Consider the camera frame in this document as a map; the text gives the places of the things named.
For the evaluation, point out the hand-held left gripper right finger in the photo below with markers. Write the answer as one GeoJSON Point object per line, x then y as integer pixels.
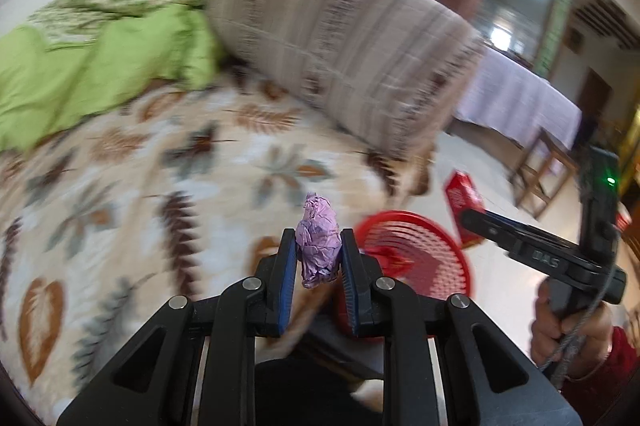
{"type": "Point", "coordinates": [350, 296]}

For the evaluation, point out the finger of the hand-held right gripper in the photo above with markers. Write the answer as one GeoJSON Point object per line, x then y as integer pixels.
{"type": "Point", "coordinates": [482, 226]}

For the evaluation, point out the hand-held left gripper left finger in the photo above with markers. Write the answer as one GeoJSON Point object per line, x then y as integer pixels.
{"type": "Point", "coordinates": [287, 291]}

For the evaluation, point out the red carton box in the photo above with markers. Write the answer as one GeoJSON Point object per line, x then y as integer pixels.
{"type": "Point", "coordinates": [462, 196]}

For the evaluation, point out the purple paper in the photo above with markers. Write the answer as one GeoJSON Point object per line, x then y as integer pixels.
{"type": "Point", "coordinates": [317, 241]}

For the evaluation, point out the red plastic basket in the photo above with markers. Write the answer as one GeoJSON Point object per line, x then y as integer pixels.
{"type": "Point", "coordinates": [425, 261]}

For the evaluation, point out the person's right forearm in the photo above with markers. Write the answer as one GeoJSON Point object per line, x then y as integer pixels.
{"type": "Point", "coordinates": [617, 366]}

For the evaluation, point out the person's right hand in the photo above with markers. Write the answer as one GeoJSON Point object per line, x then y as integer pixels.
{"type": "Point", "coordinates": [580, 341]}

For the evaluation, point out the wooden stool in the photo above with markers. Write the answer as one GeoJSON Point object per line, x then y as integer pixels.
{"type": "Point", "coordinates": [542, 176]}

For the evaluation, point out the wooden door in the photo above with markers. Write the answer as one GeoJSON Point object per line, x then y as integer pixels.
{"type": "Point", "coordinates": [596, 99]}

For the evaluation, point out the cloth covered table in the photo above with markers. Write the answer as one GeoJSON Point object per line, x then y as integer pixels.
{"type": "Point", "coordinates": [520, 101]}

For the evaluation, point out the striped floral cushion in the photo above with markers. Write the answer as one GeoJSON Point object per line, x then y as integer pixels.
{"type": "Point", "coordinates": [350, 51]}

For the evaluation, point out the green quilt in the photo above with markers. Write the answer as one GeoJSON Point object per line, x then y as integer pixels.
{"type": "Point", "coordinates": [100, 71]}

